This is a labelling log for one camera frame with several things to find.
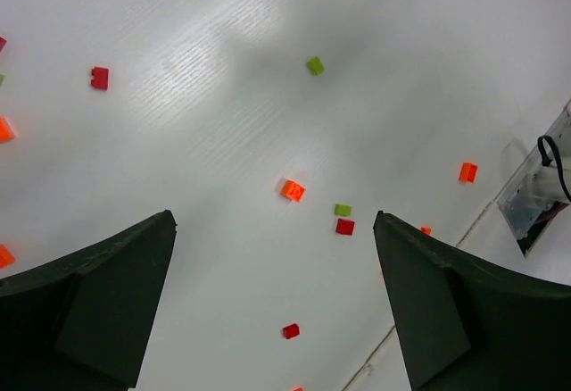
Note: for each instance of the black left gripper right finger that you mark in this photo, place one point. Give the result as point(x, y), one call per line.
point(468, 324)

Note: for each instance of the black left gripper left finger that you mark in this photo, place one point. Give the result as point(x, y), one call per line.
point(83, 321)

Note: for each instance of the orange small lego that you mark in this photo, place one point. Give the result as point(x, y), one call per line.
point(6, 257)

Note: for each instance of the orange lego by wedge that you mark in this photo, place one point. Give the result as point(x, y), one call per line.
point(468, 173)

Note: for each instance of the dark red lego centre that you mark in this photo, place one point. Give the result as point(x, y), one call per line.
point(345, 227)

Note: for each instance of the dark red lego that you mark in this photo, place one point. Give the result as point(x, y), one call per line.
point(100, 78)
point(290, 331)
point(345, 227)

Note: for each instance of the lime green lego centre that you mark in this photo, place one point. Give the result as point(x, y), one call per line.
point(343, 210)

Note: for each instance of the lime green lego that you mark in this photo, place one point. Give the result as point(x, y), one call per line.
point(343, 210)
point(315, 66)

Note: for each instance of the dark red lego bottom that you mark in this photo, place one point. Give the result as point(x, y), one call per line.
point(290, 331)

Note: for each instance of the orange two-by-two lego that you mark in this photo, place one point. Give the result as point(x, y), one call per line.
point(6, 131)

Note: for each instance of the orange lego middle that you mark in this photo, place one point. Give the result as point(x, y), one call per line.
point(292, 191)

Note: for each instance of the dark red lego upper right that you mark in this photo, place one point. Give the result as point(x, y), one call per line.
point(100, 78)

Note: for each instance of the lime green lego middle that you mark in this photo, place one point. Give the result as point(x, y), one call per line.
point(315, 66)

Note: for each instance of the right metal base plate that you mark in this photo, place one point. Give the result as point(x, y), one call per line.
point(539, 190)

